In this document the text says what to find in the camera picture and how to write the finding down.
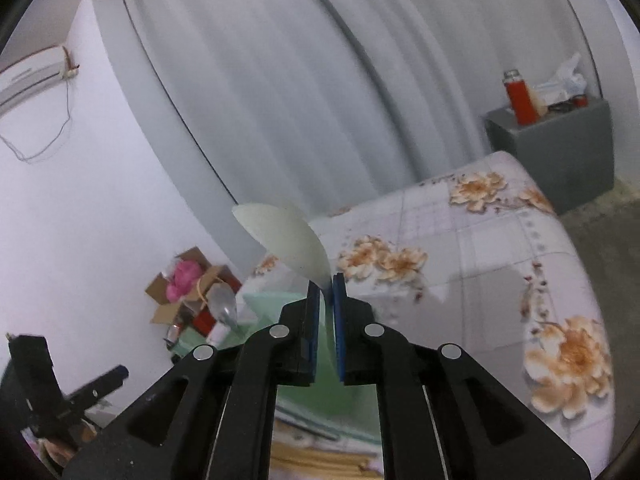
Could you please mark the red gift bag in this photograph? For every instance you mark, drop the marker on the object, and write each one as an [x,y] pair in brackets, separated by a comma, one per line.
[205,322]

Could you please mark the red tape roll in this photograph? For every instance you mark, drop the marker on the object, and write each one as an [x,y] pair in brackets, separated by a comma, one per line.
[580,101]

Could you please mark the grey nightstand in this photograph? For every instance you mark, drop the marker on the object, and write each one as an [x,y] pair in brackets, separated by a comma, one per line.
[565,160]

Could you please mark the cardboard box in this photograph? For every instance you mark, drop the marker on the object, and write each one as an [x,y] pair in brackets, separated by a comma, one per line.
[160,292]

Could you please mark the pile of wooden chopsticks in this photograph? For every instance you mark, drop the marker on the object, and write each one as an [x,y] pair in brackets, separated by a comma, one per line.
[320,460]

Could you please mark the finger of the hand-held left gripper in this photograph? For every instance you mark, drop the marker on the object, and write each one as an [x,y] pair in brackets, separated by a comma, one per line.
[97,385]

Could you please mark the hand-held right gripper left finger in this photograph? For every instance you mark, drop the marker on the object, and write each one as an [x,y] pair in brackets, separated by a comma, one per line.
[313,325]

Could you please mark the white plastic bag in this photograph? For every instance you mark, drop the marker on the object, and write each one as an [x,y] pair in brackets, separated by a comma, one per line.
[567,72]

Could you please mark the floral bed sheet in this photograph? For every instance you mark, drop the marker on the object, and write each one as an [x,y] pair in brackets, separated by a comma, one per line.
[475,260]

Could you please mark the grey curtain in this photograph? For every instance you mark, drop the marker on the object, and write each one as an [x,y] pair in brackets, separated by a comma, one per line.
[300,85]

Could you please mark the red thermos bottle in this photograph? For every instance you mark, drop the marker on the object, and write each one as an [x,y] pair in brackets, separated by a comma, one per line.
[520,102]

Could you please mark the pink plastic bag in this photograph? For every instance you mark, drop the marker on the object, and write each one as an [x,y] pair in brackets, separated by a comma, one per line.
[182,280]

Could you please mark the red rimmed round item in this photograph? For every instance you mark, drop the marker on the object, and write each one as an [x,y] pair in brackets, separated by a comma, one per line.
[173,336]

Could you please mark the clear plastic item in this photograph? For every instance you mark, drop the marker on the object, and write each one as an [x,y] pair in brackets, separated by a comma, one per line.
[222,307]

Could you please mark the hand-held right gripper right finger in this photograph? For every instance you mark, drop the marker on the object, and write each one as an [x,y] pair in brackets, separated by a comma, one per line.
[340,325]

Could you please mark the white air conditioner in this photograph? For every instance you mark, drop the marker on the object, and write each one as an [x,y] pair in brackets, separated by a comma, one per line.
[25,80]

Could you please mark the tissue pack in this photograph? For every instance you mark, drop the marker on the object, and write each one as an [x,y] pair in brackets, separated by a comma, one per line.
[550,94]

